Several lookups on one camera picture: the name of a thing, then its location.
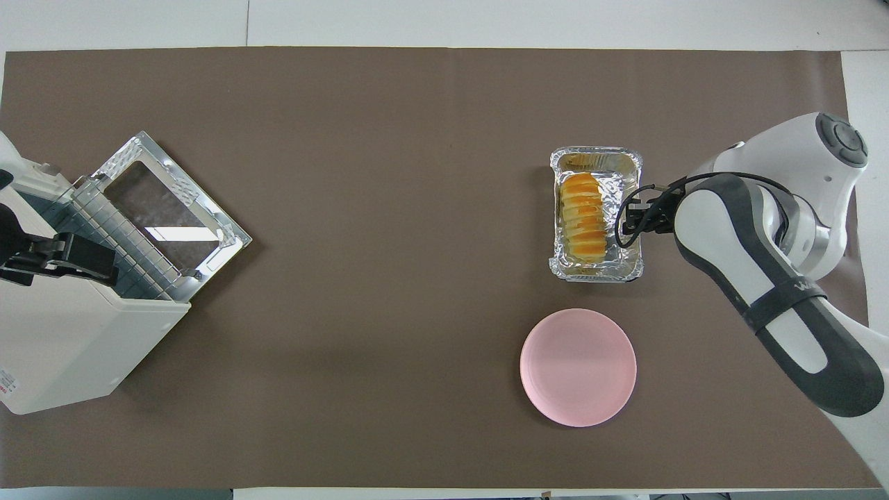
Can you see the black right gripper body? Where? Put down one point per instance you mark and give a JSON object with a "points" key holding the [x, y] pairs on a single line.
{"points": [[660, 215]]}

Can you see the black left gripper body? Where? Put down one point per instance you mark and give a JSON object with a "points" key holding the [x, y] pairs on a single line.
{"points": [[28, 253]]}

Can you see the sliced golden bread loaf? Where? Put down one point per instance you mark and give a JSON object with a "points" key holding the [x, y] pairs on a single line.
{"points": [[583, 219]]}

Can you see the aluminium foil tray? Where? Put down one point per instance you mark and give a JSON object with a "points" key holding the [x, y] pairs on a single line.
{"points": [[597, 274]]}

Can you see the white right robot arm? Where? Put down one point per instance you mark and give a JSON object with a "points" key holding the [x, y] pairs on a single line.
{"points": [[764, 229]]}

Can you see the glass oven door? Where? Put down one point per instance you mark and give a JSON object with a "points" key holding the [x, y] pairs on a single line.
{"points": [[163, 208]]}

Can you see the white toaster oven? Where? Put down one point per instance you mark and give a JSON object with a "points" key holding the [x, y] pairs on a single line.
{"points": [[62, 347]]}

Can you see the pink round plate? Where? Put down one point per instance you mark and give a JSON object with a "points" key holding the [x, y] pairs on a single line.
{"points": [[578, 368]]}

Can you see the brown table mat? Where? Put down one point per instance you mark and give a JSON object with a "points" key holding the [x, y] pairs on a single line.
{"points": [[389, 208]]}

